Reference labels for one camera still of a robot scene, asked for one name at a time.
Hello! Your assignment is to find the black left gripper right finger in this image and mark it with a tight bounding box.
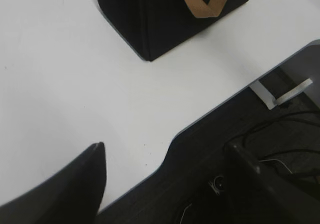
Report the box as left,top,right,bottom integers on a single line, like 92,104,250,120
224,143,320,224

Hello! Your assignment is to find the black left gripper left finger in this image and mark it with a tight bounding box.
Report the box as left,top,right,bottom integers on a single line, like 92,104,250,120
0,142,107,224

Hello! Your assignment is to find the black cable on floor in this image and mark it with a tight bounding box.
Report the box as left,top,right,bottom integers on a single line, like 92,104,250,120
243,110,320,180

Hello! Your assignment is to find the black bag with tan handles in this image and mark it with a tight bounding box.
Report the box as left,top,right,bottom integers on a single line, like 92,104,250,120
97,0,248,61

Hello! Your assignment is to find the white table leg bracket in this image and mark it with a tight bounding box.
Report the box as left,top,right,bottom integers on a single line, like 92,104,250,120
249,78,314,110

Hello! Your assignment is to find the black round caster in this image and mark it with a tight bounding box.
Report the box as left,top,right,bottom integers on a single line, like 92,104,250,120
208,175,225,196

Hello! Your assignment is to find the white cable on floor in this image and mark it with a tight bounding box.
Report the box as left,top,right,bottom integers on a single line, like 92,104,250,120
258,158,294,175

